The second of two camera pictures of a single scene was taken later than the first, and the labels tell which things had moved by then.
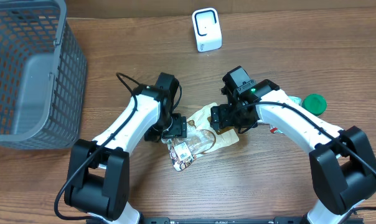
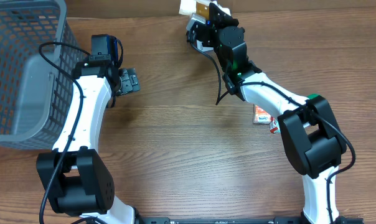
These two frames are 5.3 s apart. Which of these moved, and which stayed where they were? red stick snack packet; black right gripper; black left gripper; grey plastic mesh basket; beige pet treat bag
Moved: black right gripper; black left gripper; beige pet treat bag
Stayed: red stick snack packet; grey plastic mesh basket
